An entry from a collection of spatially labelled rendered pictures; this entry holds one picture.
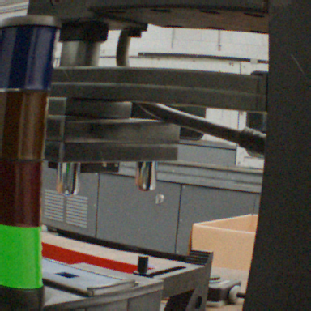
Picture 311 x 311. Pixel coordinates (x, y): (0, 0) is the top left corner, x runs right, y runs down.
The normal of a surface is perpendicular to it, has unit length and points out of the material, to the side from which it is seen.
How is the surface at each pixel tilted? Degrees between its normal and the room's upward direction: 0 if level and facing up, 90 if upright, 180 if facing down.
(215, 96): 90
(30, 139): 104
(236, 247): 87
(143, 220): 90
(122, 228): 90
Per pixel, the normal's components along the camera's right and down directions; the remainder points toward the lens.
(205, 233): -0.60, -0.01
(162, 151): 0.85, 0.10
